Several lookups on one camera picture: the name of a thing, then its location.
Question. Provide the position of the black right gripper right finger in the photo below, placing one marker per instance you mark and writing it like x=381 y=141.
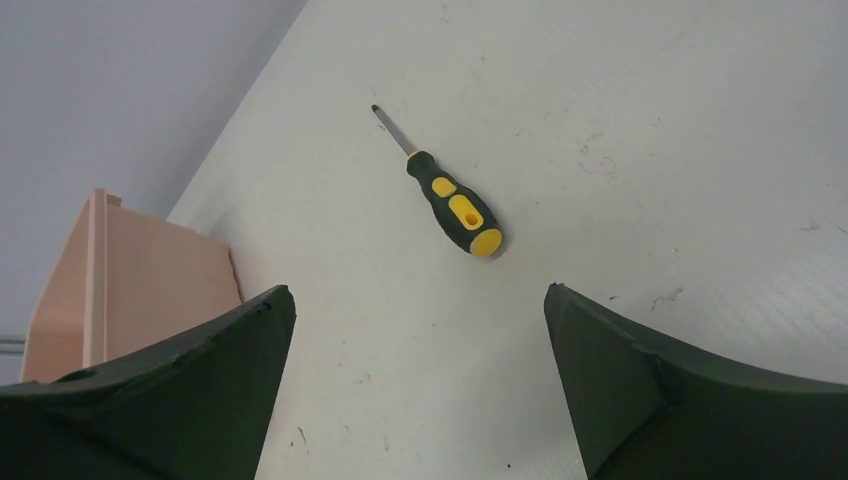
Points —
x=645 y=405

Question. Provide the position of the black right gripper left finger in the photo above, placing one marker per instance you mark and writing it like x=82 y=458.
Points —
x=194 y=406

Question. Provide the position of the black yellow screwdriver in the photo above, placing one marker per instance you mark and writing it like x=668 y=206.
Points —
x=461 y=213

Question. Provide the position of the pink plastic bin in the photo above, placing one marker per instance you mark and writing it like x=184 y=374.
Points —
x=124 y=281

